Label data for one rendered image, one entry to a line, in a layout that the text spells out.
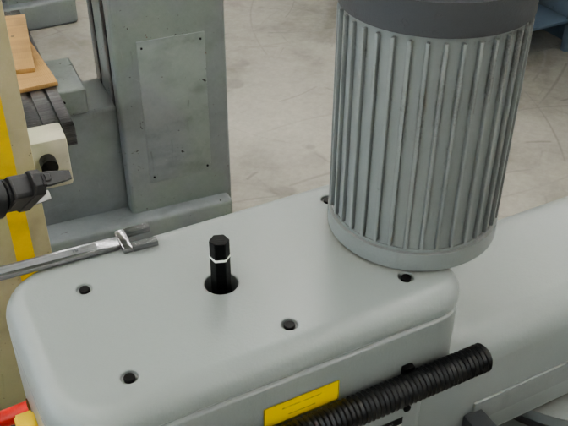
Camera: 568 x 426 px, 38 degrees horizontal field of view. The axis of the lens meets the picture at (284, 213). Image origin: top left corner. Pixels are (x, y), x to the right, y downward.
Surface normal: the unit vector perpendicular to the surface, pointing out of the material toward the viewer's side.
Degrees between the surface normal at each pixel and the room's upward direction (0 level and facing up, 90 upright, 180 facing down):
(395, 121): 90
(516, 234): 0
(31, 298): 0
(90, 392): 0
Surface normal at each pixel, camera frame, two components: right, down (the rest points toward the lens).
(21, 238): 0.47, 0.51
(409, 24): -0.43, 0.52
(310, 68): 0.00, -0.81
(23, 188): 0.60, -0.37
